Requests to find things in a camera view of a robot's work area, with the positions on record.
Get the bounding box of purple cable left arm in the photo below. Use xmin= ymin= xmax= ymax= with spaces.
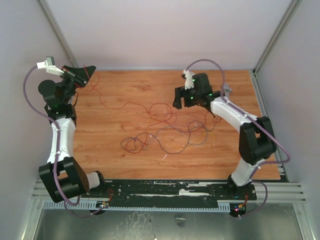
xmin=22 ymin=65 xmax=111 ymax=218

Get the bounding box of blue grey wire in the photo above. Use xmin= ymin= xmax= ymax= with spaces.
xmin=121 ymin=123 xmax=210 ymax=150

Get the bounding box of red wire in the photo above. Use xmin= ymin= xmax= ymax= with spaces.
xmin=82 ymin=65 xmax=223 ymax=153

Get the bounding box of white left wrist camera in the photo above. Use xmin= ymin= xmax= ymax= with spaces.
xmin=36 ymin=56 xmax=64 ymax=76

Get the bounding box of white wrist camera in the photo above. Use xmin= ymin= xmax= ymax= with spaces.
xmin=182 ymin=69 xmax=195 ymax=90
xmin=36 ymin=56 xmax=64 ymax=76

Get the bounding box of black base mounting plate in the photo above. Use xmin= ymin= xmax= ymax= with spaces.
xmin=82 ymin=180 xmax=257 ymax=207

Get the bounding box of aluminium corner post left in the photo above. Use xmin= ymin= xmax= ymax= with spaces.
xmin=37 ymin=0 xmax=79 ymax=67

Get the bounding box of aluminium corner post right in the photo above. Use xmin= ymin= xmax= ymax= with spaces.
xmin=252 ymin=0 xmax=303 ymax=77

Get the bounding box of aluminium corner post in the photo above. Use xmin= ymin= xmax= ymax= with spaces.
xmin=252 ymin=0 xmax=303 ymax=77
xmin=37 ymin=0 xmax=79 ymax=67

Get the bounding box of grey slotted cable duct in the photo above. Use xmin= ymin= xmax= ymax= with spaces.
xmin=42 ymin=198 xmax=232 ymax=213

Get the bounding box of silver adjustable wrench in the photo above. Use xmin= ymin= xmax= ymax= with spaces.
xmin=222 ymin=83 xmax=233 ymax=98

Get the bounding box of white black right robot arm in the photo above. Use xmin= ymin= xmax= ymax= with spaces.
xmin=172 ymin=70 xmax=277 ymax=199

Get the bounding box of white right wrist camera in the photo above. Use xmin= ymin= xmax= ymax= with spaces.
xmin=182 ymin=69 xmax=195 ymax=90

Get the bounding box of dark purple wire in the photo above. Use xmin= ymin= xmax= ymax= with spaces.
xmin=121 ymin=121 xmax=216 ymax=155

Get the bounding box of yellow wire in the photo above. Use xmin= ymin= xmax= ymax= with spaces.
xmin=147 ymin=117 xmax=217 ymax=151

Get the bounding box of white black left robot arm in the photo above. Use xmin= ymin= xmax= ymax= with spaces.
xmin=38 ymin=65 xmax=108 ymax=203

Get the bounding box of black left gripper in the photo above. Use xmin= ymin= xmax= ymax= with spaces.
xmin=59 ymin=65 xmax=96 ymax=104

